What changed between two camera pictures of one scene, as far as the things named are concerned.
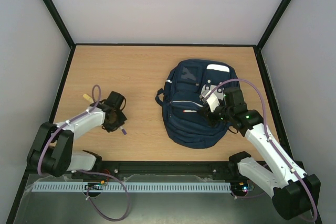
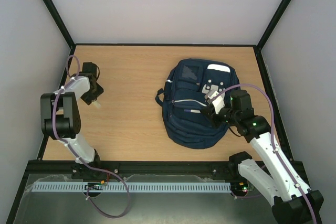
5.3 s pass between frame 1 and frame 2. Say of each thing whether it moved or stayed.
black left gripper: moved
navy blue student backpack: stayed
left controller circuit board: stayed
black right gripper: stayed
